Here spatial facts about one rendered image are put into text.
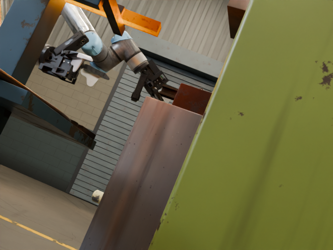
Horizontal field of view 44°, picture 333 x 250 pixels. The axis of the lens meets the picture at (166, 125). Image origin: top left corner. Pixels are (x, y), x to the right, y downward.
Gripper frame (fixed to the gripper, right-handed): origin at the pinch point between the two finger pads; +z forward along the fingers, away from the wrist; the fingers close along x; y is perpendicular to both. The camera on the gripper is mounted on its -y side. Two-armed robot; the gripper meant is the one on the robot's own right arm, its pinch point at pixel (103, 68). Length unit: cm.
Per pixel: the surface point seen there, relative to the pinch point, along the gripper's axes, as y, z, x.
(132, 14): -2.9, 20.9, 38.4
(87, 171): 40, -317, -748
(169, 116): 11.4, 32.1, 22.1
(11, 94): 25, 26, 69
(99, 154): -6, -308, -750
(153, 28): -1.9, 26.1, 37.4
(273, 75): 5, 53, 49
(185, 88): 3.0, 32.3, 19.6
